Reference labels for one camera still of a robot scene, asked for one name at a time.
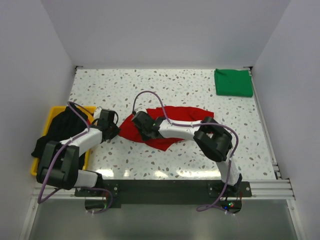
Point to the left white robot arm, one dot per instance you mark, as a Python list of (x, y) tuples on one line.
[(59, 164)]

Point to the red polo shirt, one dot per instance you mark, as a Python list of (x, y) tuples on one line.
[(176, 113)]

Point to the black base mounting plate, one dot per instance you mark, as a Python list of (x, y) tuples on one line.
[(152, 192)]

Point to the folded green t shirt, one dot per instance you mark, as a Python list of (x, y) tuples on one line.
[(232, 82)]

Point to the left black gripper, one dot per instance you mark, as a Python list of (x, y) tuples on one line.
[(116, 131)]

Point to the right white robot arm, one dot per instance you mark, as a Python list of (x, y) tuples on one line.
[(216, 141)]

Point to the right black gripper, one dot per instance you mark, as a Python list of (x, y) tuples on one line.
[(143, 137)]

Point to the black t shirt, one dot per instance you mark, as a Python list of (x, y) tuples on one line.
[(65, 125)]

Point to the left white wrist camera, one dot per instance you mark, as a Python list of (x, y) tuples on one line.
[(97, 113)]

